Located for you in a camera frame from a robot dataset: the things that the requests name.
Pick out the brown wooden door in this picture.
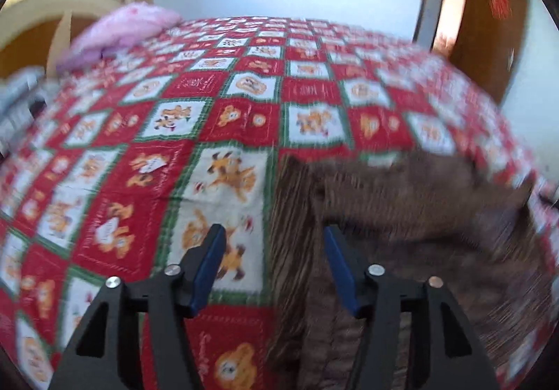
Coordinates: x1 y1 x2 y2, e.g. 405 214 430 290
450 0 531 104

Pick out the red paper door decoration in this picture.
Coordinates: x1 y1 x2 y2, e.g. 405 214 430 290
489 0 514 21

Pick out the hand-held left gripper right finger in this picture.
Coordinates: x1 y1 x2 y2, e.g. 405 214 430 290
323 224 501 390

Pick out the grey patterned pillow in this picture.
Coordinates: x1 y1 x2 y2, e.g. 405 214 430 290
0 69 51 146

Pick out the pink pillow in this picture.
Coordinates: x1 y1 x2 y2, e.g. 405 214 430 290
56 3 183 72

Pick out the brown knitted sweater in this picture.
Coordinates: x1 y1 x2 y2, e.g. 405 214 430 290
266 150 557 390

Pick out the cream and wood headboard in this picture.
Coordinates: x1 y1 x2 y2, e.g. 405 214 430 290
0 0 125 80

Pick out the red checkered printed blanket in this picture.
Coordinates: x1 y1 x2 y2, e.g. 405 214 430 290
0 15 559 390

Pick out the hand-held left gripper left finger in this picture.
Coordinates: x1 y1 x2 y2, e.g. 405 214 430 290
47 223 227 390

